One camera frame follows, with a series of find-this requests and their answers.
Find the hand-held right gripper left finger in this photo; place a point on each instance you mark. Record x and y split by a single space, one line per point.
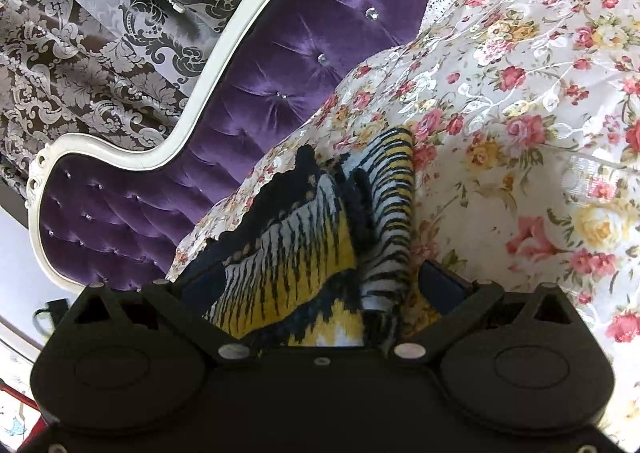
207 288

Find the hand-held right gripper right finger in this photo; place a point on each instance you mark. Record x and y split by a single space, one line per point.
442 283

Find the yellow black patterned knit sweater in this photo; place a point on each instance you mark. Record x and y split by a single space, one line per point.
300 243

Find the floral blanket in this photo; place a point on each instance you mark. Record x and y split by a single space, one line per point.
525 133

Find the purple tufted sofa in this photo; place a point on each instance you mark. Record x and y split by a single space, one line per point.
260 83

